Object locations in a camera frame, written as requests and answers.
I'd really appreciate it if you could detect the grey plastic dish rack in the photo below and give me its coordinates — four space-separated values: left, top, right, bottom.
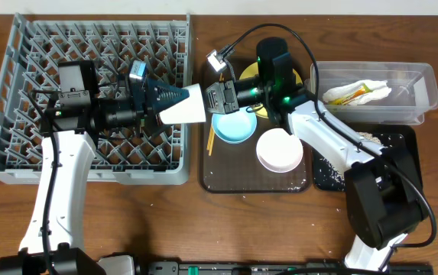
0 15 193 185

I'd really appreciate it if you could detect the white napkin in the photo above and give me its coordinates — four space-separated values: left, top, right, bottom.
323 79 392 105

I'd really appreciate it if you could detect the clear plastic waste bin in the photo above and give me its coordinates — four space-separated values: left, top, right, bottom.
310 61 438 125

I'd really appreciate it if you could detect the wooden chopstick right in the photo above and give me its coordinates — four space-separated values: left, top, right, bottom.
209 76 225 157

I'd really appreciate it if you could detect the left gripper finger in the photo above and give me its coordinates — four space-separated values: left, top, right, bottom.
141 115 169 138
146 79 190 113

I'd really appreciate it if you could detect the white cup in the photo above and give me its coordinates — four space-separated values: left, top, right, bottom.
159 84 206 125

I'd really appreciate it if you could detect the spilled rice pile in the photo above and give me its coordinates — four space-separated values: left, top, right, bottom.
320 132 381 185

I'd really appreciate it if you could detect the black rail at table edge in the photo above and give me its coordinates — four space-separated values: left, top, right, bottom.
79 251 433 275

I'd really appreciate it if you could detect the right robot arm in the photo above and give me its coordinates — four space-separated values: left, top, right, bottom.
205 37 434 274

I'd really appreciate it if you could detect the light blue bowl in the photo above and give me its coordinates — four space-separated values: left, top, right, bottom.
212 108 258 144

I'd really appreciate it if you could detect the white bowl with rice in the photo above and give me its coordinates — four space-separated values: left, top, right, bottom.
256 128 303 173

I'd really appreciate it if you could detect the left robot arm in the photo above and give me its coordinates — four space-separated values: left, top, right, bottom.
0 60 201 274

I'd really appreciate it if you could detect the wooden chopstick left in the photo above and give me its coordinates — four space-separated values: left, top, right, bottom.
206 72 223 151

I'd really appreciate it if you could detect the dark brown serving tray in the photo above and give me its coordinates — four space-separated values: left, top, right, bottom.
199 57 312 194

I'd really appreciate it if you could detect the black waste tray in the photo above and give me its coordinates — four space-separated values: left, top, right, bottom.
313 123 422 192

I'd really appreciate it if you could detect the yellow round plate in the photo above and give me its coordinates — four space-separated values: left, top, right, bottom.
239 63 303 118

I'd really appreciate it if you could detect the wooden chopstick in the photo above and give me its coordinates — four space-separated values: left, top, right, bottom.
206 72 223 151
209 76 225 157

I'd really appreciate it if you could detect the green red snack wrapper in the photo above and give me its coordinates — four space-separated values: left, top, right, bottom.
329 83 372 105

